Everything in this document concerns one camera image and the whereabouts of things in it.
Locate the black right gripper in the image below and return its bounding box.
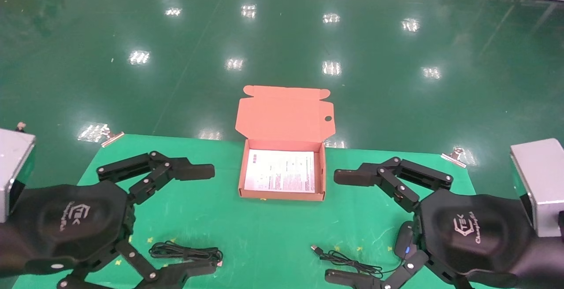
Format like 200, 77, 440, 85
334, 156, 537, 277

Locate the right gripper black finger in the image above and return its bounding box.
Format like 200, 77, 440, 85
325, 252, 442, 289

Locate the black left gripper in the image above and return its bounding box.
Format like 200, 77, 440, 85
0, 151, 219, 289

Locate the black data cable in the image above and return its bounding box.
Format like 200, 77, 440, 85
149, 241, 224, 267

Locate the black USB cable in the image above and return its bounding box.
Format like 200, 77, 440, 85
311, 221, 417, 279

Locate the orange cardboard box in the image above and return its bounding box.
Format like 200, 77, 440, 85
235, 85, 336, 202

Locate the green table mat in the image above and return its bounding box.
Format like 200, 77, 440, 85
12, 133, 485, 289

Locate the white printed leaflet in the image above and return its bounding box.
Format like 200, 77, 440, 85
244, 149, 316, 193

